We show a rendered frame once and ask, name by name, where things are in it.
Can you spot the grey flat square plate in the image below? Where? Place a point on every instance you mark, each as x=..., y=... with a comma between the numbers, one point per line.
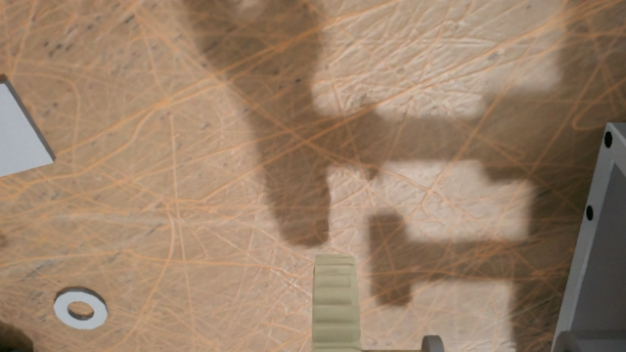
x=22, y=145

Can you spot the cream gear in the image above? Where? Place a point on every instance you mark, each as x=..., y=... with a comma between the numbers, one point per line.
x=336, y=311

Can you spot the grey flat washer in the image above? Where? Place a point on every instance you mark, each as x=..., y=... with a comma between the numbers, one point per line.
x=81, y=294

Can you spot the grey engine case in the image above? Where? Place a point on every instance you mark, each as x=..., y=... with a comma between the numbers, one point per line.
x=592, y=316

